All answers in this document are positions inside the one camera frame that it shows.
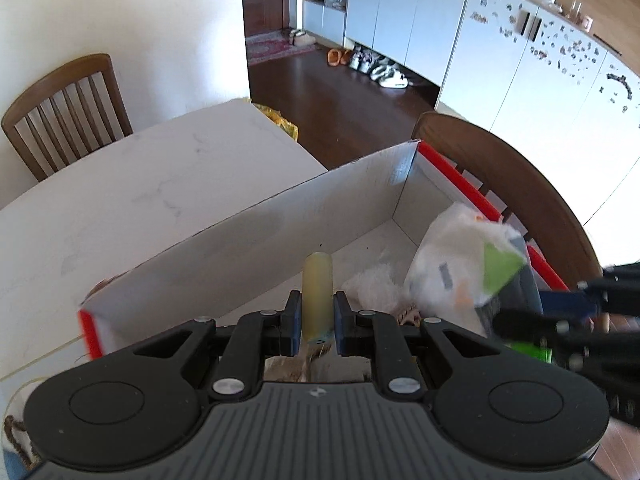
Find low white cabinet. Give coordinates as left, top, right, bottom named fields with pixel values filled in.
left=303, top=0, right=347, bottom=49

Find grey sneakers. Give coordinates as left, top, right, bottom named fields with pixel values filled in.
left=349, top=49, right=397, bottom=81

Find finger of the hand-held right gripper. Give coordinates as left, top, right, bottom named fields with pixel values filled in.
left=492, top=309, right=609, bottom=362
left=537, top=259, right=640, bottom=319

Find tall white cabinet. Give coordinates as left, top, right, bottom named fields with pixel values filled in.
left=344, top=0, right=474, bottom=89

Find red cardboard box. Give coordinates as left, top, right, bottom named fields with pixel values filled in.
left=77, top=140, right=572, bottom=362

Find patterned red rug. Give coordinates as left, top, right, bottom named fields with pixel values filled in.
left=246, top=30, right=322, bottom=67

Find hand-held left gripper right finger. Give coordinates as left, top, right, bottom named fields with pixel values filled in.
left=334, top=290, right=502, bottom=396

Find slatted wooden chair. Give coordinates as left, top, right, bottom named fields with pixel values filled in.
left=1, top=53, right=134, bottom=183

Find white cabinet with stickers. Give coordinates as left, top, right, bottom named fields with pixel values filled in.
left=434, top=0, right=640, bottom=222

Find yellow bag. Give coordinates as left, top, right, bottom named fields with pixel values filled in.
left=251, top=103, right=300, bottom=142

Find white sneakers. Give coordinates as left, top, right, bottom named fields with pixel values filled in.
left=377, top=64, right=412, bottom=90

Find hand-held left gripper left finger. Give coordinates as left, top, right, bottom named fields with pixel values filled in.
left=134, top=290, right=303, bottom=402

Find bag of white beads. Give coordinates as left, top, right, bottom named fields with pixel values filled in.
left=342, top=264, right=407, bottom=312

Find white green tissue packet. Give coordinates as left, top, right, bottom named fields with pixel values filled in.
left=403, top=202, right=553, bottom=365

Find pale yellow tube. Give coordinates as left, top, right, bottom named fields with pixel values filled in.
left=301, top=252, right=334, bottom=345

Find curved-back wooden chair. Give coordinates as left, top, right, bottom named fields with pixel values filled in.
left=410, top=111, right=604, bottom=332

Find brown bead bracelet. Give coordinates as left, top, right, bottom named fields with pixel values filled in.
left=2, top=417, right=42, bottom=467

